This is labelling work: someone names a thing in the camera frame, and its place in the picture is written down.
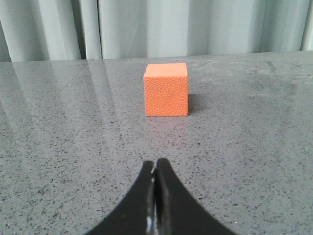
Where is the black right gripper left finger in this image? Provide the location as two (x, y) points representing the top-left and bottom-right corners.
(87, 161), (155, 235)

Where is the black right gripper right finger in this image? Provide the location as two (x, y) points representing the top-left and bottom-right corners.
(155, 158), (234, 235)

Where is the orange foam cube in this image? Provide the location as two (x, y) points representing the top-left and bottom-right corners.
(144, 63), (188, 117)

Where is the pale green curtain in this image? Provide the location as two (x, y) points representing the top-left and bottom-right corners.
(0, 0), (313, 62)

